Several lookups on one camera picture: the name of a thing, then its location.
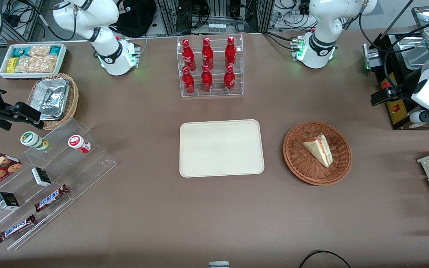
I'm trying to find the round brown wicker basket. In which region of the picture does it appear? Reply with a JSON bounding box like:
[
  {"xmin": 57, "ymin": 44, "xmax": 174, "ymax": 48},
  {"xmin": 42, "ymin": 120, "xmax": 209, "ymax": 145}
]
[{"xmin": 283, "ymin": 121, "xmax": 352, "ymax": 186}]

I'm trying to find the triangle sandwich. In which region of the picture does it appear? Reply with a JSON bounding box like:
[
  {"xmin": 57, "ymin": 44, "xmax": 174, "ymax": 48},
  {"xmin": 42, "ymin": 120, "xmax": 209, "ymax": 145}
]
[{"xmin": 302, "ymin": 134, "xmax": 333, "ymax": 168}]

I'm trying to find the clear acrylic stepped display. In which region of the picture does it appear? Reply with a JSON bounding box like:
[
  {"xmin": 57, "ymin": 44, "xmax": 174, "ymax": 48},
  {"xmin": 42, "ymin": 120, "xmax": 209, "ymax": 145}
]
[{"xmin": 0, "ymin": 118, "xmax": 118, "ymax": 251}]

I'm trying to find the red soda bottle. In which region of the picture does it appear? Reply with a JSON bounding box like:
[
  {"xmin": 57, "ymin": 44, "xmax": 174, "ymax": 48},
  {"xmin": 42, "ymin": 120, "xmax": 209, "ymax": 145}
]
[
  {"xmin": 182, "ymin": 66, "xmax": 195, "ymax": 95},
  {"xmin": 201, "ymin": 64, "xmax": 213, "ymax": 93},
  {"xmin": 201, "ymin": 37, "xmax": 214, "ymax": 70},
  {"xmin": 224, "ymin": 65, "xmax": 236, "ymax": 94},
  {"xmin": 225, "ymin": 36, "xmax": 237, "ymax": 68},
  {"xmin": 182, "ymin": 39, "xmax": 196, "ymax": 71}
]

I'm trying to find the white rectangular snack bin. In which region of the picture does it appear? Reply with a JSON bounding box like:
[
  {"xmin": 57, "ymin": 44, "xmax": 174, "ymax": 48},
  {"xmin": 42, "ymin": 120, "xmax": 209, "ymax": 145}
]
[{"xmin": 0, "ymin": 43, "xmax": 68, "ymax": 80}]

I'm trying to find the black bag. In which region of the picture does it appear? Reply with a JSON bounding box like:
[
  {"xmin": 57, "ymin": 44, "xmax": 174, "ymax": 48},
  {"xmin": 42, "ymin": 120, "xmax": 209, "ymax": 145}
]
[{"xmin": 111, "ymin": 0, "xmax": 158, "ymax": 38}]

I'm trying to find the black food warmer appliance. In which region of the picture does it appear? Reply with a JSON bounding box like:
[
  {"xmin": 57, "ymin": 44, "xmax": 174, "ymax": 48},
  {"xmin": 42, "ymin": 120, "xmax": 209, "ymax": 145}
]
[{"xmin": 363, "ymin": 6, "xmax": 429, "ymax": 131}]

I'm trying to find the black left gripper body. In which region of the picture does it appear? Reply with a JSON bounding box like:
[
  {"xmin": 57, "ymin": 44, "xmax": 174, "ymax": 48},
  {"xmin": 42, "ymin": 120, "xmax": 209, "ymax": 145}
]
[{"xmin": 393, "ymin": 68, "xmax": 423, "ymax": 99}]

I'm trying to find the Snickers chocolate bar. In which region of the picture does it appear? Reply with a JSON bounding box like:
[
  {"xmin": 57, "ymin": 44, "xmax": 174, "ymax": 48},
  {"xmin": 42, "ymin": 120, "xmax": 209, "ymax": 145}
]
[
  {"xmin": 0, "ymin": 214, "xmax": 37, "ymax": 243},
  {"xmin": 34, "ymin": 184, "xmax": 70, "ymax": 213}
]

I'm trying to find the steel warmer pan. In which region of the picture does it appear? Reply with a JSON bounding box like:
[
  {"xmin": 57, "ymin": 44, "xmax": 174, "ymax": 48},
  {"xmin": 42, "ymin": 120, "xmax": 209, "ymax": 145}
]
[{"xmin": 398, "ymin": 34, "xmax": 429, "ymax": 70}]

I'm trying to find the clear acrylic bottle rack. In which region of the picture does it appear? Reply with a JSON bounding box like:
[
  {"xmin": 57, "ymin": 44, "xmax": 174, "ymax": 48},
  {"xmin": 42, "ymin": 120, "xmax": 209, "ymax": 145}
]
[{"xmin": 177, "ymin": 33, "xmax": 244, "ymax": 98}]

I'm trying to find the red lid white jar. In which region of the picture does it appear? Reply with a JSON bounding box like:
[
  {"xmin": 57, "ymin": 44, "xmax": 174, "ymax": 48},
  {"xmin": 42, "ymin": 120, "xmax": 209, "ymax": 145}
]
[{"xmin": 68, "ymin": 135, "xmax": 92, "ymax": 154}]

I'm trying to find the black cable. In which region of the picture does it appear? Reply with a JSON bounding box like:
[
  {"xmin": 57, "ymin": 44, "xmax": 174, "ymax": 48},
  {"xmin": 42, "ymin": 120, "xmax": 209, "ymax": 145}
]
[{"xmin": 298, "ymin": 250, "xmax": 353, "ymax": 268}]

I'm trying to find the aluminium foil tray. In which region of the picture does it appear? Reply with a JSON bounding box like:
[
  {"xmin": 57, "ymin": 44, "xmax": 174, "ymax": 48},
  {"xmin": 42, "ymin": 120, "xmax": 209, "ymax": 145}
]
[{"xmin": 31, "ymin": 78, "xmax": 70, "ymax": 121}]

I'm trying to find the thin black rod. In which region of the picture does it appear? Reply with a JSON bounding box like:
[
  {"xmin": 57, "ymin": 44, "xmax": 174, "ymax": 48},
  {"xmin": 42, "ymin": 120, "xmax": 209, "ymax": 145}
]
[{"xmin": 380, "ymin": 0, "xmax": 416, "ymax": 39}]

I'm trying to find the clear cracker packet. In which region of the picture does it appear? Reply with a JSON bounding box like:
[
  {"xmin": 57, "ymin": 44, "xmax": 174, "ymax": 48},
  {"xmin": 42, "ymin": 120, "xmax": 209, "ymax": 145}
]
[
  {"xmin": 28, "ymin": 45, "xmax": 51, "ymax": 57},
  {"xmin": 15, "ymin": 55, "xmax": 58, "ymax": 74}
]

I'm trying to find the beige plastic tray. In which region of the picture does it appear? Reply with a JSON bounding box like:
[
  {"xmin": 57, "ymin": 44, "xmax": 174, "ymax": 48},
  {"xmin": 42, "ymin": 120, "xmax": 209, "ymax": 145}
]
[{"xmin": 179, "ymin": 119, "xmax": 265, "ymax": 178}]

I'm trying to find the light wicker basket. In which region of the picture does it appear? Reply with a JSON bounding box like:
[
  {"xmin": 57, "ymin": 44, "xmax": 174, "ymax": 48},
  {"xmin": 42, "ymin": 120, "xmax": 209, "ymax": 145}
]
[{"xmin": 26, "ymin": 73, "xmax": 79, "ymax": 131}]

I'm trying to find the aluminium frame rack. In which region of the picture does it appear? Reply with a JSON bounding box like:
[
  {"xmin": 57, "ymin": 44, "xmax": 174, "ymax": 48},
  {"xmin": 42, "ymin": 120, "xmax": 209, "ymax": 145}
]
[{"xmin": 156, "ymin": 0, "xmax": 275, "ymax": 36}]

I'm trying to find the small black box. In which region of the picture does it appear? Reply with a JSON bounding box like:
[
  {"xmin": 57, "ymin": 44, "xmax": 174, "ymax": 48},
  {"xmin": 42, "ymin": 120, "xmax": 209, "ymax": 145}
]
[
  {"xmin": 0, "ymin": 192, "xmax": 20, "ymax": 211},
  {"xmin": 31, "ymin": 167, "xmax": 52, "ymax": 187}
]

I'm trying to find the green lid white jar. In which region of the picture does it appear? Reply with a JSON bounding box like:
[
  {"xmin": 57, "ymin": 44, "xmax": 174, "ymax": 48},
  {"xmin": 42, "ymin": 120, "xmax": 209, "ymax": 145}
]
[{"xmin": 20, "ymin": 131, "xmax": 50, "ymax": 151}]

